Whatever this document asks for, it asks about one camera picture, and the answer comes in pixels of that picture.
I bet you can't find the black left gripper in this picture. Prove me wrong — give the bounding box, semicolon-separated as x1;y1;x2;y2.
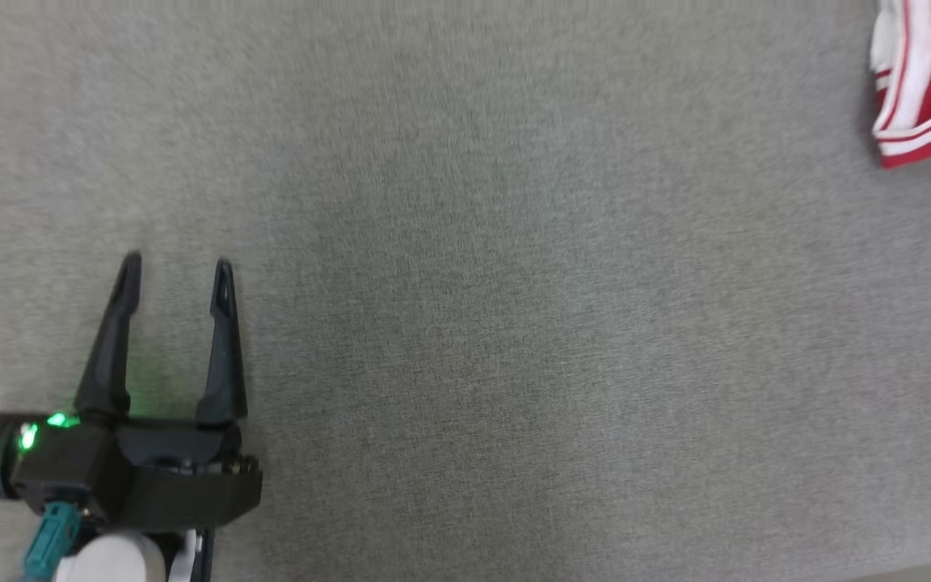
0;251;264;533

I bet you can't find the teal left camera cable connector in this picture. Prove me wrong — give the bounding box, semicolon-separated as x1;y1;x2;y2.
21;501;83;582

